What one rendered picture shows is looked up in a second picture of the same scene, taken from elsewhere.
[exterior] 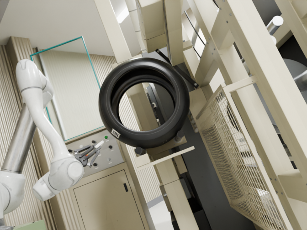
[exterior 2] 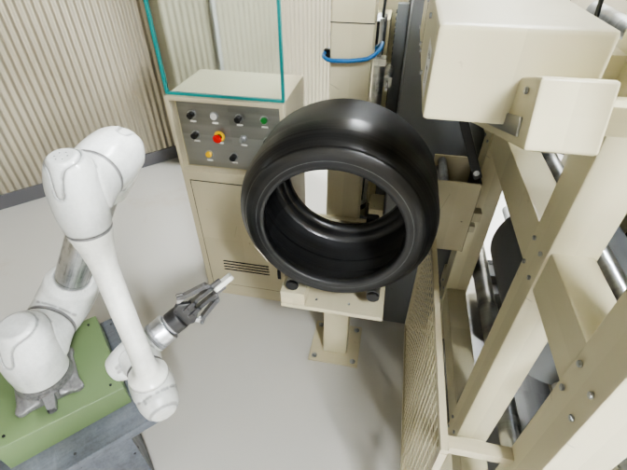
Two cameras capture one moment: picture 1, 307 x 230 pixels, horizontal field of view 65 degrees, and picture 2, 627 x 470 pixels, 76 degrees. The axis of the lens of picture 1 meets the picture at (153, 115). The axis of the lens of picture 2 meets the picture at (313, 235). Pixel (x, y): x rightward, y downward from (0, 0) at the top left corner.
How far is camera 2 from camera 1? 1.27 m
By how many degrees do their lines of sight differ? 52
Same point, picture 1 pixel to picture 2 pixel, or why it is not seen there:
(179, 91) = (410, 253)
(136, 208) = not seen: hidden behind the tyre
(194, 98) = (453, 198)
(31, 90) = (87, 244)
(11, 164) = (69, 282)
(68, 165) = (153, 414)
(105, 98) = (257, 199)
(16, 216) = (105, 83)
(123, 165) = not seen: hidden behind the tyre
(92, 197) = (218, 202)
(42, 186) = (118, 375)
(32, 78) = (86, 223)
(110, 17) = not seen: outside the picture
